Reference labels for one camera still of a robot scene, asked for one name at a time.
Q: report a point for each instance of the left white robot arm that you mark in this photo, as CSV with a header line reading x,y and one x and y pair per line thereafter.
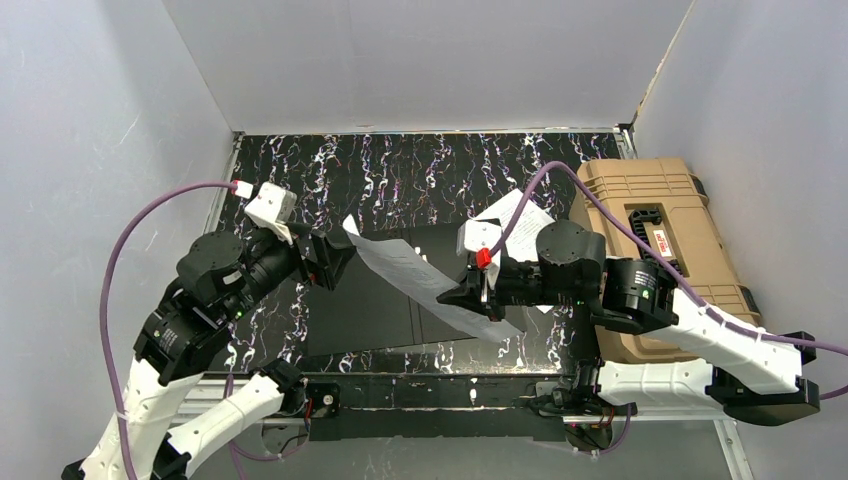
x,y
175,348

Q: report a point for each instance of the printed white paper sheet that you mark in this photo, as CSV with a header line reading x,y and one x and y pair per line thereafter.
x,y
396,262

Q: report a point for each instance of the tan plastic tool case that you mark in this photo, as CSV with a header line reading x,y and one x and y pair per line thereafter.
x,y
666,206

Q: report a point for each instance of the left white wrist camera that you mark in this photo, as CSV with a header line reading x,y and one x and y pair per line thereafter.
x,y
269,206

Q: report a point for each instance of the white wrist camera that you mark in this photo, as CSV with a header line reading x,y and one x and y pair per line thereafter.
x,y
269,206
476,239

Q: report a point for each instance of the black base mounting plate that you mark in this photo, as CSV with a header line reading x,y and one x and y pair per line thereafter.
x,y
369,405

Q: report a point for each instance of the beige file folder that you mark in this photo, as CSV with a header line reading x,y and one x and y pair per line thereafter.
x,y
365,312

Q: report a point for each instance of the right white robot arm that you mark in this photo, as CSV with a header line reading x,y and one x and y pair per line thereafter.
x,y
733,368

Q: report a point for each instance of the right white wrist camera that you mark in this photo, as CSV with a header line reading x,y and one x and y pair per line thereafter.
x,y
476,239

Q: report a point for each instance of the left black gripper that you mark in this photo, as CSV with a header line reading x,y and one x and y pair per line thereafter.
x,y
312,257

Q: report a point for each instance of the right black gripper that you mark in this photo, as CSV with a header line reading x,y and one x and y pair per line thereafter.
x,y
486,288

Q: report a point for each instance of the aluminium frame rail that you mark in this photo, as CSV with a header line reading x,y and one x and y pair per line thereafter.
x,y
214,413

